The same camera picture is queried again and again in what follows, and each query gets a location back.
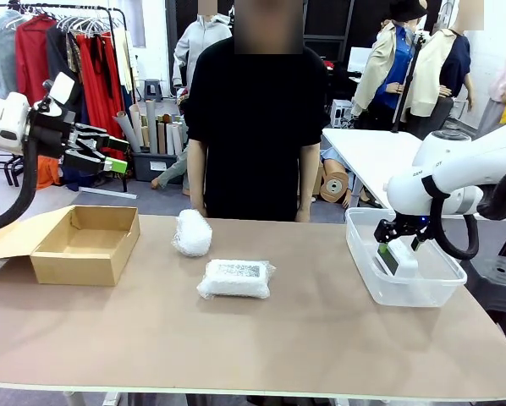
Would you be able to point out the tall grey paper roll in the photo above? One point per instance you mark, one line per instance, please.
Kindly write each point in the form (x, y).
(151, 127)

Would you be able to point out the clear plastic container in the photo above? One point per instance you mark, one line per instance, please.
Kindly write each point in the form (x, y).
(405, 296)

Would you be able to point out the bubble-wrapped clock rounded bundle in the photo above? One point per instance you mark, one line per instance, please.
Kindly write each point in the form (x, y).
(191, 232)

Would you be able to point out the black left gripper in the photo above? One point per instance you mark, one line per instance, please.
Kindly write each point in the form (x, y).
(50, 131)

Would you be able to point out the orange cloth pile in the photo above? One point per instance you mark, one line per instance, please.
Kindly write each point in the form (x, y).
(47, 173)

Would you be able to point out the white unwrapped digital clock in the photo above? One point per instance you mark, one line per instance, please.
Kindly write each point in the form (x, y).
(403, 262)

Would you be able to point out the cream hanging garment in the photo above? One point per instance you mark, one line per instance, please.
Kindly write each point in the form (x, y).
(127, 63)

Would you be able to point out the person in black shirt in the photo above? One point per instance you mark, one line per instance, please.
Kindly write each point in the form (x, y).
(257, 127)

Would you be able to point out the grey storage bin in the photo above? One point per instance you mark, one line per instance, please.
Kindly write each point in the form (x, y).
(151, 167)

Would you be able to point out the mannequin with black hat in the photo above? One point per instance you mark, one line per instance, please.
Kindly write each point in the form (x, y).
(384, 63)

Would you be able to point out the white monitor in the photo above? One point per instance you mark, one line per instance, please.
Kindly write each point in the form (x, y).
(361, 59)

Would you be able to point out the white table frame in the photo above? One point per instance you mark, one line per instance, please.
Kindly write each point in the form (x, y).
(109, 398)

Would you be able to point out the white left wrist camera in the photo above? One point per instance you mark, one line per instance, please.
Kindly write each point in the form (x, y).
(62, 91)

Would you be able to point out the mannequin legs grey trousers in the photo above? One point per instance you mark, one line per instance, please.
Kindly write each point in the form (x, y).
(172, 169)

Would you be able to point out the grey plastic stool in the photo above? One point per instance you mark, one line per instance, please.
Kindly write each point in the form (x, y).
(152, 89)

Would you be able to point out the red hanging garment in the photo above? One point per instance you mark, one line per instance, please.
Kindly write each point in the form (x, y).
(33, 59)

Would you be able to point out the white paper roll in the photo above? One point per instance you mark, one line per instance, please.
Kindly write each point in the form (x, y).
(178, 139)
(170, 139)

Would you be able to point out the brown paper roll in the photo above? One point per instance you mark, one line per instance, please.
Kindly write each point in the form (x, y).
(161, 137)

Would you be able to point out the person's left forearm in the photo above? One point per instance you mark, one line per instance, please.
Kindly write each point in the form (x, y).
(308, 177)

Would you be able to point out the person's left hand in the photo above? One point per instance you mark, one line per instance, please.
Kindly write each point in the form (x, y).
(303, 215)

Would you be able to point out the beige paper roll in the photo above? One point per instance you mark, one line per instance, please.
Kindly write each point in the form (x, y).
(139, 127)

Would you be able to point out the bubble-wrapped clock showing display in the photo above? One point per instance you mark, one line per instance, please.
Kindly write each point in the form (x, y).
(232, 283)

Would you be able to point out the white computer tower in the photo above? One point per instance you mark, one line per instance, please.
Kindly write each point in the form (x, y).
(342, 113)

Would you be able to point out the black metal clothes rack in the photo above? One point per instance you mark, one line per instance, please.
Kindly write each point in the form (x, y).
(117, 63)

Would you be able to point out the brown cardboard roll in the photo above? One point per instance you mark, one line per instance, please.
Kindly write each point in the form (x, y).
(333, 186)

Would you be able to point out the black stand pole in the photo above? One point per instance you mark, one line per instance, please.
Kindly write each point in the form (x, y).
(407, 84)

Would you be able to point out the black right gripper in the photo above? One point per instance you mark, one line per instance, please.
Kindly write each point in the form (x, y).
(407, 222)

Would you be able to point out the person's right hand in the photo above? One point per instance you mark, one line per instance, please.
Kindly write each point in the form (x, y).
(199, 207)

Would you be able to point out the black plastic stool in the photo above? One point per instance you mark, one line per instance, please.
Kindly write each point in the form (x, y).
(498, 279)

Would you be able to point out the mannequin with navy shirt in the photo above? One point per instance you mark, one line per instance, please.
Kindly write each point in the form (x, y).
(443, 63)

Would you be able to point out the open cardboard box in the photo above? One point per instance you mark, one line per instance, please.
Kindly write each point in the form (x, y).
(79, 266)

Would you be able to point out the long red dress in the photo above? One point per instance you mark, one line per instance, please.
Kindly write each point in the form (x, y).
(102, 84)

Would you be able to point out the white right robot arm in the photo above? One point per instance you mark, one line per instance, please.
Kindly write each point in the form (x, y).
(456, 169)

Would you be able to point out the dark grey hanging garment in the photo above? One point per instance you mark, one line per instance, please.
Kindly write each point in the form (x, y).
(62, 55)

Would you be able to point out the person's right forearm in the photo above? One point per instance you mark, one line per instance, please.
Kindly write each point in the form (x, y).
(197, 169)

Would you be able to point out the slanted grey paper roll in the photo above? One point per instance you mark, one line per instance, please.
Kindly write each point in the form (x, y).
(128, 131)

